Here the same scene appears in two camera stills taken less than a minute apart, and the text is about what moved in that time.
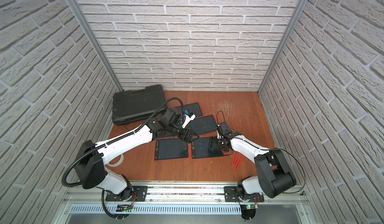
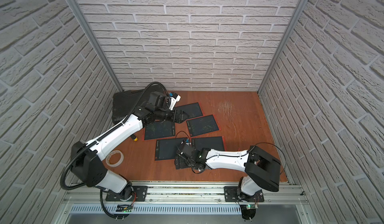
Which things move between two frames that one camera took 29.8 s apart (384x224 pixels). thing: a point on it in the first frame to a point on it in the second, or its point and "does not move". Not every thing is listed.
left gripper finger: x=192 y=135 to x=183 y=115
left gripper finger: x=185 y=136 to x=180 y=118
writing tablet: x=203 y=125 does not move
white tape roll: x=117 y=164 does not move
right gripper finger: x=215 y=143 to x=181 y=163
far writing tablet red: x=195 y=108 does not move
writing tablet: x=170 y=148 does not move
